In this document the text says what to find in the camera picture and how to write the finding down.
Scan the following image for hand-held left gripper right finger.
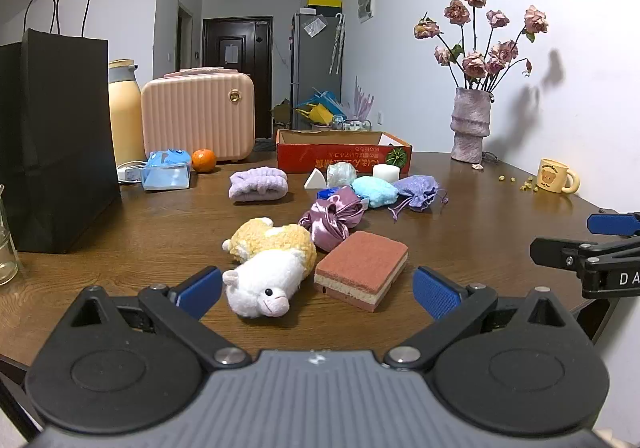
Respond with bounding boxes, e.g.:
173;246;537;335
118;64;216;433
382;265;593;371

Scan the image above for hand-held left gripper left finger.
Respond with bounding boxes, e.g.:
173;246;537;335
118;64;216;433
47;265;253;371

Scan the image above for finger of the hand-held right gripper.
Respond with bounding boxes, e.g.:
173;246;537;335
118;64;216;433
586;209;640;237
530;237;603;271

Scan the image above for yellow and white plush toy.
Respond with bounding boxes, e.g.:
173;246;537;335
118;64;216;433
222;217;317;319

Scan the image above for pink layered sponge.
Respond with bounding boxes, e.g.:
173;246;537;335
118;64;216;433
314;231;409;313

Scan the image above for purple drawstring sachet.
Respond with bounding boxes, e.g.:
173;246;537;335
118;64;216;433
387;175;449;221

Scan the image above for lilac fuzzy cloth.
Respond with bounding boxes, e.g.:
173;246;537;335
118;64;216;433
229;167;289;202

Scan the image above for light blue fuzzy pouch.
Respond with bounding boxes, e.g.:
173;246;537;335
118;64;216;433
351;175;399;209

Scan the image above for pink satin pouch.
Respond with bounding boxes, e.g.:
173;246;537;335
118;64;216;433
298;187;367;253

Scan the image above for small blue packet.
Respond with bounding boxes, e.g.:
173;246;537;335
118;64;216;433
316;187;371;209

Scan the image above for pale translucent pouch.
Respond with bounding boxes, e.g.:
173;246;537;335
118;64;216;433
326;162;358;188

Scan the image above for red cardboard box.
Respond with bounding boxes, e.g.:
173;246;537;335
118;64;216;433
276;129;413;175

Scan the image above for scattered yellow petal bits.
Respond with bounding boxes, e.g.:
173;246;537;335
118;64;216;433
497;173;536;191

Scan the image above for yellow bear mug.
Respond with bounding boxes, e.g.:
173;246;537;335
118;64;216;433
536;158;581;194

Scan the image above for blue tissue pack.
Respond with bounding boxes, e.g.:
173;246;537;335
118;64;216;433
141;148;193;191

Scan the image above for orange mandarin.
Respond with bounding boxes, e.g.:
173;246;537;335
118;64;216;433
191;148;217;173

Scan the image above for white charger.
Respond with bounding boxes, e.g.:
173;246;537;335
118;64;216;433
117;161;151;186

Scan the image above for purple textured vase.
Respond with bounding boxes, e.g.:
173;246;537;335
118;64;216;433
450;87;493;164

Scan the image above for pink ribbed suitcase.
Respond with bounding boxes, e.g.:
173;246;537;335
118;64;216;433
141;68;255;163

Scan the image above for yellow thermos bottle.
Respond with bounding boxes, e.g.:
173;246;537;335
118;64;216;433
108;59;146;169

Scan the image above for trolley rack with bottles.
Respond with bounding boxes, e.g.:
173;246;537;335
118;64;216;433
330;114;373;131

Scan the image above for clear glass jar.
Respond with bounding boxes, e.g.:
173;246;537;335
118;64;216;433
0;185;20;285

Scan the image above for dark wooden door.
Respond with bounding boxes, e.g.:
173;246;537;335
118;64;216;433
202;17;274;139

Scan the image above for purple feather decoration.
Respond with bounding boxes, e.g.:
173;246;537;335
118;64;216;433
350;76;375;121

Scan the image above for black paper bag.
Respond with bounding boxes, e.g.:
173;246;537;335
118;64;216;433
0;0;122;254

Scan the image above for blue and yellow bags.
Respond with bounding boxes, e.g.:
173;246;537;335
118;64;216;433
295;88;346;126

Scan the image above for grey refrigerator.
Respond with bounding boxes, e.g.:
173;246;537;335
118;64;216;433
291;12;346;131

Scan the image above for hanging folded umbrella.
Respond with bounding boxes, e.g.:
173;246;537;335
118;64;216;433
329;13;346;75

